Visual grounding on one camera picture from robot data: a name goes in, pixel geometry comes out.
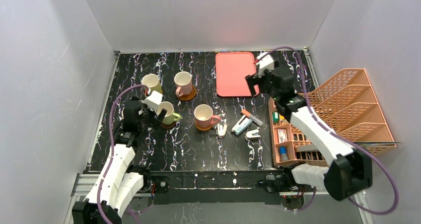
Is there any green mug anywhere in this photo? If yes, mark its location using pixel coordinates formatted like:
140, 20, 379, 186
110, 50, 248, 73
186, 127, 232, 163
157, 101, 182, 125
141, 74, 163, 94

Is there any orange grey marker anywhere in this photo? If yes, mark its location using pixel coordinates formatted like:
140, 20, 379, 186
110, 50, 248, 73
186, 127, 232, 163
241, 109, 263, 127

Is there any dark brown coaster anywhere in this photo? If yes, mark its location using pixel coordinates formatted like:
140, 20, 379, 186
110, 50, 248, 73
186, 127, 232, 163
160, 121, 177, 129

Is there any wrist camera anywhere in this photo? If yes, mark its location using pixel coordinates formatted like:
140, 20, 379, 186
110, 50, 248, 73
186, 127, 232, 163
142, 90, 163, 112
253, 53, 275, 77

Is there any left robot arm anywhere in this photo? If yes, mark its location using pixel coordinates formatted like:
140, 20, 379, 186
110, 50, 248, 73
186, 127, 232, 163
71, 97, 168, 224

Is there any green mug front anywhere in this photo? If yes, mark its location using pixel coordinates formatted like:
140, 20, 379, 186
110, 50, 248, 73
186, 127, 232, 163
141, 74, 163, 94

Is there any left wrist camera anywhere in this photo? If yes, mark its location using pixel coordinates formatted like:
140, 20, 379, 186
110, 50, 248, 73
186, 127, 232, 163
142, 90, 163, 112

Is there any small white stapler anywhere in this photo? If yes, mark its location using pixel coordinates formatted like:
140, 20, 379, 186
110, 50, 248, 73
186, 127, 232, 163
216, 123, 227, 139

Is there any white red card box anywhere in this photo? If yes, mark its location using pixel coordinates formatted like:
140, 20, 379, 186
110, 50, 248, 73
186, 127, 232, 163
277, 129, 288, 143

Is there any green eraser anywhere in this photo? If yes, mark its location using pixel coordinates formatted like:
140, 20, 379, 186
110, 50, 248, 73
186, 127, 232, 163
272, 112, 280, 124

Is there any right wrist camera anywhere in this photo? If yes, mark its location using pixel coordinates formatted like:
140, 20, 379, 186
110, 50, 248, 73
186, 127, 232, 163
253, 53, 275, 77

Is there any pink mug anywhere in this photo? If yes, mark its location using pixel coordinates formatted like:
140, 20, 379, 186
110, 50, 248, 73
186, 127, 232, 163
194, 104, 221, 127
174, 72, 193, 97

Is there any pink tray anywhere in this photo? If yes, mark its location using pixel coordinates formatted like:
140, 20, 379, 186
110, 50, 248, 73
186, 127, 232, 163
215, 52, 256, 97

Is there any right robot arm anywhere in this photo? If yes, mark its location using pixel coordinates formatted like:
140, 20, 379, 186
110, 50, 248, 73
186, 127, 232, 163
245, 67, 373, 201

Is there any blue white stapler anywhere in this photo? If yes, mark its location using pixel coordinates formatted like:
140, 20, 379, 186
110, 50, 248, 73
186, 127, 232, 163
231, 115, 253, 136

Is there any light orange coaster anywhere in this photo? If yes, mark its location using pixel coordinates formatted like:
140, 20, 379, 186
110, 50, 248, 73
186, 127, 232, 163
194, 121, 213, 131

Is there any pink mug front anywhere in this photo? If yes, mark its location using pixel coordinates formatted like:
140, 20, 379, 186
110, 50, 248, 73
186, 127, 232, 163
174, 72, 193, 97

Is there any brown saucer coaster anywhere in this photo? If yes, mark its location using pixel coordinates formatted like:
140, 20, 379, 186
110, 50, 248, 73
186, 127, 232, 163
176, 86, 197, 101

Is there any blue stamp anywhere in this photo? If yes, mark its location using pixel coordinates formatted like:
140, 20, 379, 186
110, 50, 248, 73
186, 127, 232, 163
279, 147, 289, 161

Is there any orange file organizer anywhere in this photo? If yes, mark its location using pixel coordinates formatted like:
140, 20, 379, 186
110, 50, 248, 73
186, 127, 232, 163
270, 69, 396, 166

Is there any white stapler right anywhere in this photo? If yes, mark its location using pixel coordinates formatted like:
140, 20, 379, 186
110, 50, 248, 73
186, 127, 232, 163
245, 129, 261, 141

